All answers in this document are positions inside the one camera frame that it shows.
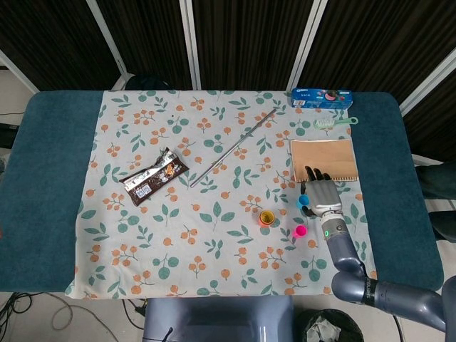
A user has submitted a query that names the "white partition frame post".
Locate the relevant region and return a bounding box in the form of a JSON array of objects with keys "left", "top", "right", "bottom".
[
  {"left": 85, "top": 0, "right": 135, "bottom": 90},
  {"left": 179, "top": 0, "right": 201, "bottom": 90},
  {"left": 0, "top": 49, "right": 38, "bottom": 94},
  {"left": 286, "top": 0, "right": 323, "bottom": 94},
  {"left": 398, "top": 46, "right": 456, "bottom": 111}
]

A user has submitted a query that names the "grey floor cable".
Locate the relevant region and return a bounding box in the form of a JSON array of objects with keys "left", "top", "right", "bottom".
[{"left": 49, "top": 295, "right": 118, "bottom": 342}]

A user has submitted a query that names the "blue cookie box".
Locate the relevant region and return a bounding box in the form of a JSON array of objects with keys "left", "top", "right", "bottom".
[{"left": 291, "top": 88, "right": 354, "bottom": 109}]

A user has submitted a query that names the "blue-grey robot torso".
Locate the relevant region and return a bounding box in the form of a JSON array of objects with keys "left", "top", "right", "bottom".
[{"left": 142, "top": 296, "right": 295, "bottom": 342}]

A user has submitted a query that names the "dark slatted partition panel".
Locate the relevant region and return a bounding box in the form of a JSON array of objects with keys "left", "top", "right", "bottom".
[
  {"left": 301, "top": 0, "right": 456, "bottom": 104},
  {"left": 192, "top": 0, "right": 314, "bottom": 92},
  {"left": 95, "top": 0, "right": 193, "bottom": 90},
  {"left": 0, "top": 0, "right": 120, "bottom": 92}
]

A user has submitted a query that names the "black round seat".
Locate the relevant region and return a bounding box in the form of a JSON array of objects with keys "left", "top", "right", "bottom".
[{"left": 124, "top": 73, "right": 172, "bottom": 92}]

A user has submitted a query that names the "orange plastic cup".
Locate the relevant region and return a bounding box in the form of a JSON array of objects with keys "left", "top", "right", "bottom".
[{"left": 258, "top": 210, "right": 276, "bottom": 228}]

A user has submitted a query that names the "long metal tube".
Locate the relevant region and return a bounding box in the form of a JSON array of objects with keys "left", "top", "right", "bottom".
[{"left": 190, "top": 108, "right": 278, "bottom": 189}]

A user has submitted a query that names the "brown foil snack packet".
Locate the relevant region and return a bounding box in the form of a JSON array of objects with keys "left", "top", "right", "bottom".
[{"left": 119, "top": 147, "right": 189, "bottom": 207}]

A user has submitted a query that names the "green scrubbing brush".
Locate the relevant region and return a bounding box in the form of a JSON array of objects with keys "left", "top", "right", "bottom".
[{"left": 313, "top": 116, "right": 360, "bottom": 130}]

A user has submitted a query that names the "black trash bin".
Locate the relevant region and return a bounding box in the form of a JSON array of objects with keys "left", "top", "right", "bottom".
[{"left": 296, "top": 309, "right": 364, "bottom": 342}]

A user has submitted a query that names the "dark green chair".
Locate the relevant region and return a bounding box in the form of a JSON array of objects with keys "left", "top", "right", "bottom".
[{"left": 415, "top": 160, "right": 456, "bottom": 243}]

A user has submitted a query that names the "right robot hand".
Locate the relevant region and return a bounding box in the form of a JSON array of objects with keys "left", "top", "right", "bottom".
[{"left": 301, "top": 165, "right": 345, "bottom": 219}]

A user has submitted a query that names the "floral orange-fruit tablecloth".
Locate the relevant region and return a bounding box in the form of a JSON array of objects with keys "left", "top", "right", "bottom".
[{"left": 65, "top": 89, "right": 378, "bottom": 299}]

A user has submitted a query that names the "teal table cover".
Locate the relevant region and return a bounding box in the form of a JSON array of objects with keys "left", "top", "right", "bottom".
[{"left": 0, "top": 90, "right": 445, "bottom": 293}]

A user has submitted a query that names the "brown spiral notebook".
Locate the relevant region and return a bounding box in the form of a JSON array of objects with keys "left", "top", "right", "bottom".
[{"left": 289, "top": 138, "right": 359, "bottom": 184}]

